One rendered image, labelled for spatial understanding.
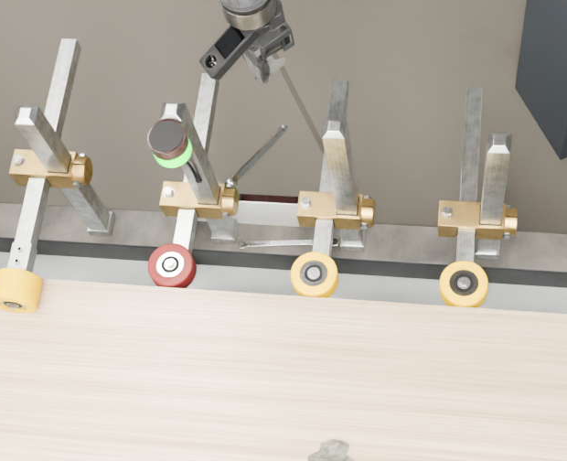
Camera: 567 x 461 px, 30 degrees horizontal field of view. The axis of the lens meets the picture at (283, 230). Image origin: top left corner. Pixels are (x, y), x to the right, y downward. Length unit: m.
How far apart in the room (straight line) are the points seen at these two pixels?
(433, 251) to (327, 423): 0.46
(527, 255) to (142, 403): 0.76
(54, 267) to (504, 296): 0.90
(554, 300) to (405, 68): 1.14
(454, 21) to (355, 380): 1.59
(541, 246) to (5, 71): 1.82
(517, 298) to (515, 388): 0.38
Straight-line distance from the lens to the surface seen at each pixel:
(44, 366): 1.86
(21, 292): 1.84
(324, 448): 1.72
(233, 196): 1.93
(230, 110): 3.03
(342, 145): 1.67
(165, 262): 1.86
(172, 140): 1.64
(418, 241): 2.04
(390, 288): 2.09
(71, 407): 1.83
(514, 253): 2.04
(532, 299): 2.09
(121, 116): 3.10
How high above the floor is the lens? 2.58
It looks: 65 degrees down
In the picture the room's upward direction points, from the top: 18 degrees counter-clockwise
